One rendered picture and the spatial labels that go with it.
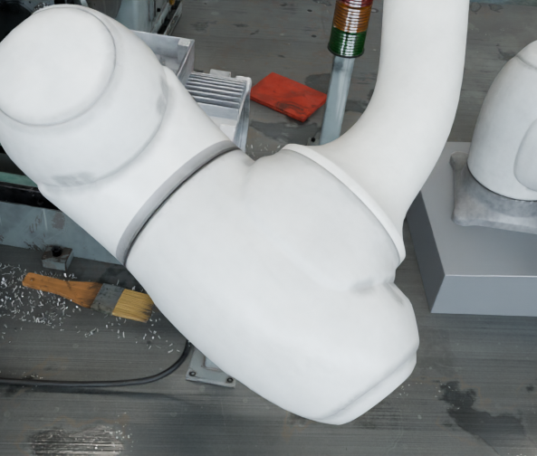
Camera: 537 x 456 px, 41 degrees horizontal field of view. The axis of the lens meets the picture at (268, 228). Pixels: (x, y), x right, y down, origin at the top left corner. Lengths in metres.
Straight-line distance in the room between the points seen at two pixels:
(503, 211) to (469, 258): 0.10
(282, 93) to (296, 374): 1.19
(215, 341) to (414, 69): 0.20
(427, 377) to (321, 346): 0.70
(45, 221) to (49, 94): 0.76
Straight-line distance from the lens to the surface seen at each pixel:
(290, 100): 1.51
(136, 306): 1.08
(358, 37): 1.23
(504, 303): 1.17
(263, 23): 1.81
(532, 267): 1.15
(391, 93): 0.45
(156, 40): 1.02
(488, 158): 1.14
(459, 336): 1.13
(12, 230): 1.18
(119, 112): 0.38
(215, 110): 0.96
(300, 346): 0.38
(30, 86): 0.38
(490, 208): 1.18
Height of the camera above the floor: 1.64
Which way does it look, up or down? 43 degrees down
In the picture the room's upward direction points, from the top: 7 degrees clockwise
